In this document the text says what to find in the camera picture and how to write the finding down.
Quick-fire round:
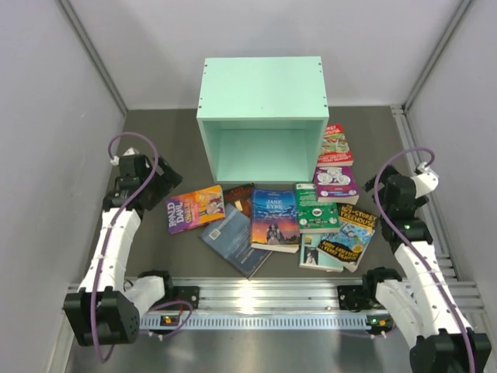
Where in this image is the Roald Dahl Charlie book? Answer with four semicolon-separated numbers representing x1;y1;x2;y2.
165;185;225;234

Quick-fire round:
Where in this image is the dark brown Edward Tulane book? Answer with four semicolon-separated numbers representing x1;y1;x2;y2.
224;183;255;218

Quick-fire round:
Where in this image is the dark blue paperback book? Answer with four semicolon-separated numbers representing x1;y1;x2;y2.
200;204;271;279

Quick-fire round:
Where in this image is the Jane Eyre sunset cover book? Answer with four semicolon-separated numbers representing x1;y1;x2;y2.
251;188;301;253

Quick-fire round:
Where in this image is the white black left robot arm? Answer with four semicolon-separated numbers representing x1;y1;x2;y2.
63;148;182;347

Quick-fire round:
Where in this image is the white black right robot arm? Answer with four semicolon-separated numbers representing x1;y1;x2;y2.
362;164;492;372

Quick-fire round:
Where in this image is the purple paperback book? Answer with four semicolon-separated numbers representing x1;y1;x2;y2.
314;166;359;204

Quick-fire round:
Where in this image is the red Treehouse paperback book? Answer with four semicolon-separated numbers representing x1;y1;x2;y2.
317;124;354;167

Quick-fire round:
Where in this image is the green paperback book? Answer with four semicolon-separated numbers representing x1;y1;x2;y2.
295;183;340;234

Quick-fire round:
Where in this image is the black yellow Storey Treehouse book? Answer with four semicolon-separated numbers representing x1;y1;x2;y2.
317;204;379;273

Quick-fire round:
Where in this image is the light teal thin book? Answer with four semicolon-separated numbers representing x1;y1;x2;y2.
299;233;344;273

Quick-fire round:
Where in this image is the mint green wooden cube shelf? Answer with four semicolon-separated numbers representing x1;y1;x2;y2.
196;56;329;184

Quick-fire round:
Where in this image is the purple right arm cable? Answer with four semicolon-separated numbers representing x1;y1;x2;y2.
341;146;478;373

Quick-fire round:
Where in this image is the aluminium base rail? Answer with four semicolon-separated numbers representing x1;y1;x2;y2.
61;104;486;331

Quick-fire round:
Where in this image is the aluminium left frame post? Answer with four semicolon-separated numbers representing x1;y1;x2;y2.
55;0;128;117

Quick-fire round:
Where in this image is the aluminium frame post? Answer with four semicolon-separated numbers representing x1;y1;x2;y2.
55;0;128;117
401;0;474;113

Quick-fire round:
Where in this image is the aluminium right frame post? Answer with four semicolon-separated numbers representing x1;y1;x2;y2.
401;0;474;113

